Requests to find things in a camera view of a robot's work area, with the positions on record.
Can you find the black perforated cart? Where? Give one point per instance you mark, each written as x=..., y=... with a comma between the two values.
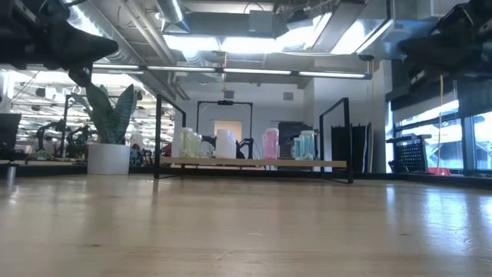
x=411, y=155

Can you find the green medicine bottle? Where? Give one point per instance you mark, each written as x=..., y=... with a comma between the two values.
x=307, y=145
x=296, y=150

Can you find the red low object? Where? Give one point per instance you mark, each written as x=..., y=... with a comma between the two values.
x=440, y=171

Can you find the black background gantry frame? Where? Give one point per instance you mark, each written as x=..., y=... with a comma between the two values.
x=225, y=102

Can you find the long ceiling light bar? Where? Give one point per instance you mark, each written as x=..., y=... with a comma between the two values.
x=256, y=72
x=180, y=69
x=330, y=74
x=115, y=67

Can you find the black background screen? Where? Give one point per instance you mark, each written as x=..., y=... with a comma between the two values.
x=8, y=132

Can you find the green snake plant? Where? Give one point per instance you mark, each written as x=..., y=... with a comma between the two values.
x=109, y=119

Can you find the black background machine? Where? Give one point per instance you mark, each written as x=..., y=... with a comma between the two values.
x=288, y=132

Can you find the black curved pole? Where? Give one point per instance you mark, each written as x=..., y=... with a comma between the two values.
x=65, y=115

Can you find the grey wall vent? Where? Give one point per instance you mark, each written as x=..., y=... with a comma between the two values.
x=228, y=94
x=288, y=96

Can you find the white medicine bottle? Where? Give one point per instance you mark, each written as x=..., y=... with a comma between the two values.
x=225, y=144

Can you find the corrugated silver air duct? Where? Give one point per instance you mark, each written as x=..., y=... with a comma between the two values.
x=115, y=50

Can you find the round silver duct pipe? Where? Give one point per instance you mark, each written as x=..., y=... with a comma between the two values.
x=175, y=11

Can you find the black background panel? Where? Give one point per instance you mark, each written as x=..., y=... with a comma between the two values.
x=361, y=146

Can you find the background wooden desk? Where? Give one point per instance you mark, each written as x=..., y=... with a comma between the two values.
x=34, y=162

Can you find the small grey metal post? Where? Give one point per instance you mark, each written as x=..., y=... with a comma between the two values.
x=10, y=175

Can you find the large silver air duct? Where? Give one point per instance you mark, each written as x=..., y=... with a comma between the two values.
x=365, y=31

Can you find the wooden shelf black frame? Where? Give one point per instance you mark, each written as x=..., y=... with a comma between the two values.
x=253, y=163

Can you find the white plant pot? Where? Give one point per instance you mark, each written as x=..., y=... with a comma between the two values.
x=107, y=159

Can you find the black background robot arm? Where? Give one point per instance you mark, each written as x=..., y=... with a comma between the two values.
x=246, y=148
x=77, y=134
x=48, y=129

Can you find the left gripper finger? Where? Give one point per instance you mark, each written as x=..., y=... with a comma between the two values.
x=92, y=48

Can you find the lit background doorway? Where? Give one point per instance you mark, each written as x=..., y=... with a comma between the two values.
x=227, y=125

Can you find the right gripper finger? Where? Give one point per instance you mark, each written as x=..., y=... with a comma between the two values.
x=434, y=50

